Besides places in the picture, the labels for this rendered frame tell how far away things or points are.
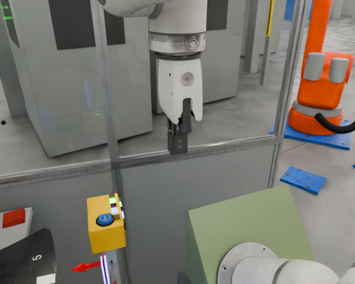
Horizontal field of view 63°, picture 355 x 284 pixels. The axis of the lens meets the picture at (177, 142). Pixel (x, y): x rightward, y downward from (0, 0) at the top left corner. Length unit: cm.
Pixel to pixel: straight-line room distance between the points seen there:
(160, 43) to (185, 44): 3
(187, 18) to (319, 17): 375
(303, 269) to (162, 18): 47
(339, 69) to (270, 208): 316
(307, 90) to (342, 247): 209
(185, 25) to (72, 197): 112
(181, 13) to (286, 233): 66
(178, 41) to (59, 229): 124
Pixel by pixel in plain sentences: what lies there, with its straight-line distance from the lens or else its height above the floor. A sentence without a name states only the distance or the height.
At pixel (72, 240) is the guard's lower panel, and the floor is 60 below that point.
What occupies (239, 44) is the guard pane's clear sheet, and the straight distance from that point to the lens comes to 133.
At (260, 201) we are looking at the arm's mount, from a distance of 86.
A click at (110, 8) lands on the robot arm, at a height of 165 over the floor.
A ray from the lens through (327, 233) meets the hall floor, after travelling 264.
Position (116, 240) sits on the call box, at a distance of 92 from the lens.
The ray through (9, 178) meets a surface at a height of 100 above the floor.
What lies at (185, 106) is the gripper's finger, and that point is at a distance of 44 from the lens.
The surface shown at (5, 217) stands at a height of 88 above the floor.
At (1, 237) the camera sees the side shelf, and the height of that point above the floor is 86.
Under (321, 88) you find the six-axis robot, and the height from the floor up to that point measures 63.
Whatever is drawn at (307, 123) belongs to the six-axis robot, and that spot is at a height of 18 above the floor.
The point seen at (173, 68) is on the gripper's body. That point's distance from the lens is 42.
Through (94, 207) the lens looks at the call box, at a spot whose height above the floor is 107.
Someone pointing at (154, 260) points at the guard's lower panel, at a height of 32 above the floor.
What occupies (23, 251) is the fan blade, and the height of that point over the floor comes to 120.
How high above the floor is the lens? 166
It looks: 27 degrees down
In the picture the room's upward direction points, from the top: straight up
